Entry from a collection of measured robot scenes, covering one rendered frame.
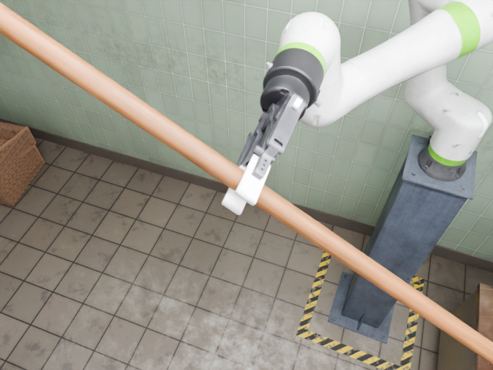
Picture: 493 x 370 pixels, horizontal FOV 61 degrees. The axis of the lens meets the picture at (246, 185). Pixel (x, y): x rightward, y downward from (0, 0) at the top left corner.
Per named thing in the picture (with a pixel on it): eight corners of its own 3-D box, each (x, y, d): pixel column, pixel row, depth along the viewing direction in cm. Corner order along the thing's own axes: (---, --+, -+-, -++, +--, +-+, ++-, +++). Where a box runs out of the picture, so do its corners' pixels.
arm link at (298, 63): (258, 67, 75) (287, 34, 68) (309, 107, 78) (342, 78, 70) (246, 89, 71) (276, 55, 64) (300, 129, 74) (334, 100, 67)
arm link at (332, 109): (424, 3, 90) (464, 20, 82) (422, 51, 98) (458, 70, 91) (277, 77, 86) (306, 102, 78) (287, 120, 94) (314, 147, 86)
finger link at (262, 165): (271, 154, 59) (283, 144, 57) (260, 180, 56) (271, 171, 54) (262, 147, 59) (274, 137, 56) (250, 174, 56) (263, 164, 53)
